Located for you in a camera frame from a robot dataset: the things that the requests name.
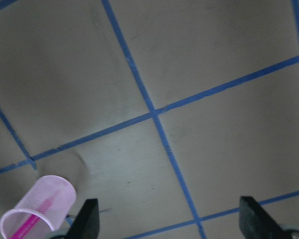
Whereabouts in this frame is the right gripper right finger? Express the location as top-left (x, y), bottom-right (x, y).
top-left (239, 196), bottom-right (289, 239)

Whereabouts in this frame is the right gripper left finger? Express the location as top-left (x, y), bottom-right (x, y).
top-left (65, 199), bottom-right (100, 239)

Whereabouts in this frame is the pink marker pen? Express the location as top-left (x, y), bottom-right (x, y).
top-left (11, 190), bottom-right (60, 239)

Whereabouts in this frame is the pink mesh pen cup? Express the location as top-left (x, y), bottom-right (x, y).
top-left (0, 175), bottom-right (76, 239)

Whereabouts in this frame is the brown paper table mat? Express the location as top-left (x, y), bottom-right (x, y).
top-left (0, 0), bottom-right (299, 239)

